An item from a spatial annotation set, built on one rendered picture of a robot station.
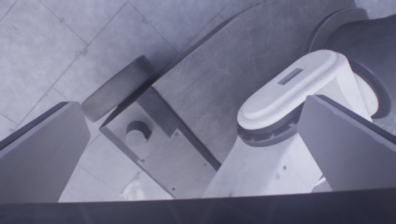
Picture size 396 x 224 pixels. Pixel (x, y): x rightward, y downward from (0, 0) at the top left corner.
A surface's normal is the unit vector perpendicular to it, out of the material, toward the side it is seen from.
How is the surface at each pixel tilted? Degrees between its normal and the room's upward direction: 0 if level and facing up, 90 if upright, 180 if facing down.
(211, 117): 0
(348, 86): 0
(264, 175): 90
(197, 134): 0
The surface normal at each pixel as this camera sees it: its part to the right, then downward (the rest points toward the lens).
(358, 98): -0.09, 0.00
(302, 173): 0.46, 0.04
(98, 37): 0.15, 0.31
